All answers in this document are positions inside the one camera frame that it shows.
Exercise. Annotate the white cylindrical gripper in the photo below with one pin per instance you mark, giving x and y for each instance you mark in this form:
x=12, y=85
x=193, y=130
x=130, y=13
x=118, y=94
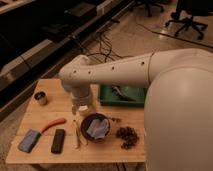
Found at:
x=81, y=96

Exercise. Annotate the black brush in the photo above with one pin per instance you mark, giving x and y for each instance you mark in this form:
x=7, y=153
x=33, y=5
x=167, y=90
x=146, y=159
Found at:
x=120, y=94

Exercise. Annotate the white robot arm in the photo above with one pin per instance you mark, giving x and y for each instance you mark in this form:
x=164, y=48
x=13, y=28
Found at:
x=138, y=71

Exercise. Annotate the green plastic tray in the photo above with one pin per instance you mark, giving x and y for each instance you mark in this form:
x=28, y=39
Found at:
x=107, y=96

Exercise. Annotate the dark bowl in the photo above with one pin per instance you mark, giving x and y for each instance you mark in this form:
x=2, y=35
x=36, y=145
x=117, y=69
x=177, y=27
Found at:
x=86, y=123

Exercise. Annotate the blue cloth in bowl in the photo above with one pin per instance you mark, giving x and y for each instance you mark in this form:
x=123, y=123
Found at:
x=98, y=128

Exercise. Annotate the small metal cup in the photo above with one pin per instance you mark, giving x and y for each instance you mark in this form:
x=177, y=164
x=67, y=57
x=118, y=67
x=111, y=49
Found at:
x=41, y=98

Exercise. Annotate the metal tongs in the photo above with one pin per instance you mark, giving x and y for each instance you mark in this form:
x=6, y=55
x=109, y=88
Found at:
x=79, y=138

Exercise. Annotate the black remote control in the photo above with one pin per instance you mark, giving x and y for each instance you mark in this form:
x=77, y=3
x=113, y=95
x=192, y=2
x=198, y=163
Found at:
x=58, y=141

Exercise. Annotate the wooden table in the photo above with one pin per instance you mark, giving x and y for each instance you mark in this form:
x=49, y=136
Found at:
x=59, y=106

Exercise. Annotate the bunch of dark grapes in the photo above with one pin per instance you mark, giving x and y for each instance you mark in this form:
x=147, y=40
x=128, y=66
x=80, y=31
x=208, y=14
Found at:
x=129, y=137

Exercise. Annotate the black office chair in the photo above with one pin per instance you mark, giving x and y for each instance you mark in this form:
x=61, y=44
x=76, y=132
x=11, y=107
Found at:
x=185, y=12

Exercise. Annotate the cleaver with orange handle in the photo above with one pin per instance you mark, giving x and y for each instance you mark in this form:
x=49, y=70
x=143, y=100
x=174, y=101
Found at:
x=32, y=136

